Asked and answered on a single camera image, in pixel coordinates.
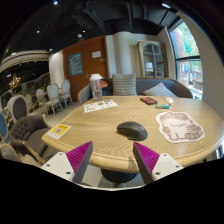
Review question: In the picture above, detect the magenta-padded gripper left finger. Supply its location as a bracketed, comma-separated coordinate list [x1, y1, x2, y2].
[40, 140, 94, 184]

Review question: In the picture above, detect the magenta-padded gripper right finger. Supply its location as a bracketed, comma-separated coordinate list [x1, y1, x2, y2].
[132, 141, 185, 185]

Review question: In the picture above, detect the black computer mouse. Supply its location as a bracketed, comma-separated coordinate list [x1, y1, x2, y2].
[116, 121, 149, 142]

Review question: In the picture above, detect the cat-shaped mouse pad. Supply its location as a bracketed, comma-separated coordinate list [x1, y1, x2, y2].
[155, 110, 206, 144]

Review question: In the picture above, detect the yellow square card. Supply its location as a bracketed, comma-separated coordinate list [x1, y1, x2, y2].
[46, 123, 72, 140]

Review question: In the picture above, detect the grey tufted armchair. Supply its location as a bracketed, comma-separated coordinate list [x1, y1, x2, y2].
[8, 114, 54, 166]

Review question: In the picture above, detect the small green and blue pack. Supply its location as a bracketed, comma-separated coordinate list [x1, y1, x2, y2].
[155, 103, 171, 110]

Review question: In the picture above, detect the black box with red print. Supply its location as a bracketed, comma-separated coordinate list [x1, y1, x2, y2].
[139, 96, 158, 106]

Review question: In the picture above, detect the white printed leaflet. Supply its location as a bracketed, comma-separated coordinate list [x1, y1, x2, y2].
[83, 99, 119, 114]

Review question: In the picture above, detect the group of white chairs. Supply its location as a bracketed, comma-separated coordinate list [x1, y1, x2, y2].
[24, 79, 74, 116]

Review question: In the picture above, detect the blue upholstered chair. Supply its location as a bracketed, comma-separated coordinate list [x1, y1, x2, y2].
[0, 109, 11, 144]

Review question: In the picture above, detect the oval-back grey chair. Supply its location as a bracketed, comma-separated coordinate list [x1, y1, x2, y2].
[6, 94, 31, 123]

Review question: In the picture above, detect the striped grey cushion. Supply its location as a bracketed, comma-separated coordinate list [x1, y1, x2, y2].
[142, 82, 178, 98]

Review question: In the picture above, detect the grey curved sofa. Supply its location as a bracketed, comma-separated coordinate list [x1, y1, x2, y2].
[77, 77, 194, 104]

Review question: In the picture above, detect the clear plastic tumbler with lid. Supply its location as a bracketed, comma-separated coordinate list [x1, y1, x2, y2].
[89, 73, 104, 102]

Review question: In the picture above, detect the square striped cushion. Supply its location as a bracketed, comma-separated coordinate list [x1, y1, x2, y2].
[111, 73, 138, 97]

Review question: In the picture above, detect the black and orange backpack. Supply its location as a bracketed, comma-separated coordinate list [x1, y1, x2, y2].
[100, 78, 113, 97]

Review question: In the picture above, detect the chandelier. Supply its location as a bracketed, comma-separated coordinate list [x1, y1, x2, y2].
[8, 73, 22, 89]

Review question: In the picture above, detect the brown wooden door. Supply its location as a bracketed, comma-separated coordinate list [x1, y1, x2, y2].
[62, 35, 110, 103]

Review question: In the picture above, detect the arched glass-door cabinet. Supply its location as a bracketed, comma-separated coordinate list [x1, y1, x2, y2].
[136, 39, 169, 79]

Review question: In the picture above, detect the black-framed window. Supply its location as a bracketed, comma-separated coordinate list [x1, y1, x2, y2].
[168, 21, 204, 101]

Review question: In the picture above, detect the dark round table pedestal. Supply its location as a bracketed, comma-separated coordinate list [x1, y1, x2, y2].
[100, 168, 138, 184]

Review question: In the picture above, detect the blue wall poster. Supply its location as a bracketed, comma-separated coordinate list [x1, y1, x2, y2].
[68, 51, 84, 77]

